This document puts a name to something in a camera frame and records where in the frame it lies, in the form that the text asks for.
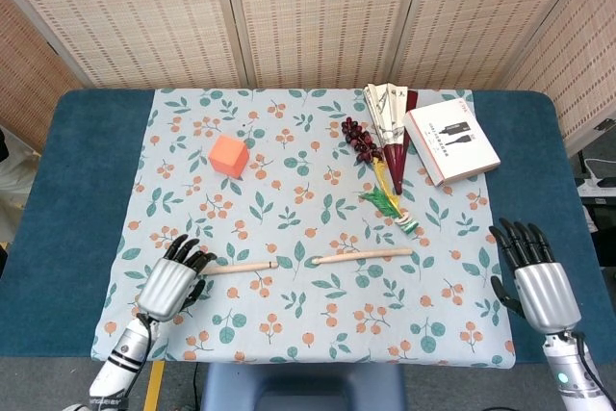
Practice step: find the green yellow artificial plant sprig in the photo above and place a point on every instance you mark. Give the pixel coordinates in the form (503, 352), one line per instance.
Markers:
(385, 199)

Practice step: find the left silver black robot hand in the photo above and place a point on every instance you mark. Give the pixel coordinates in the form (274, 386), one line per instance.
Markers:
(166, 286)

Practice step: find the dark red grape bunch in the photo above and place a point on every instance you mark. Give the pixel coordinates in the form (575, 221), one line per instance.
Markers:
(361, 141)

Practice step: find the white power strip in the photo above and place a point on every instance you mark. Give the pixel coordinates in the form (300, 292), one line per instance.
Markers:
(597, 187)

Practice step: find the woven bamboo screen panel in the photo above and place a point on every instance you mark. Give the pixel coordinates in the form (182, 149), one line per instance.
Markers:
(135, 16)
(322, 16)
(491, 16)
(577, 69)
(29, 84)

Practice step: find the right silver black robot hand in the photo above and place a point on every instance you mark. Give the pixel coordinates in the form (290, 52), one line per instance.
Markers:
(546, 293)

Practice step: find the blue felt table cover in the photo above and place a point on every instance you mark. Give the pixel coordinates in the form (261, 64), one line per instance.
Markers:
(72, 189)

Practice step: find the floral leaf print tablecloth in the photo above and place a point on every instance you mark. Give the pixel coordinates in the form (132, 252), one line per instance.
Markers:
(298, 199)

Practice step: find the orange cube block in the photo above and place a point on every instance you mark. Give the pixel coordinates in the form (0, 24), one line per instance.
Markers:
(228, 156)

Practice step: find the folding fan with red ribs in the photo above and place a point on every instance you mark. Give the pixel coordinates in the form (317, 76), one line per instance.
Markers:
(391, 141)

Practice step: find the wooden stick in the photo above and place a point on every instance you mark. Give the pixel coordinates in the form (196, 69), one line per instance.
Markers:
(361, 256)
(240, 267)

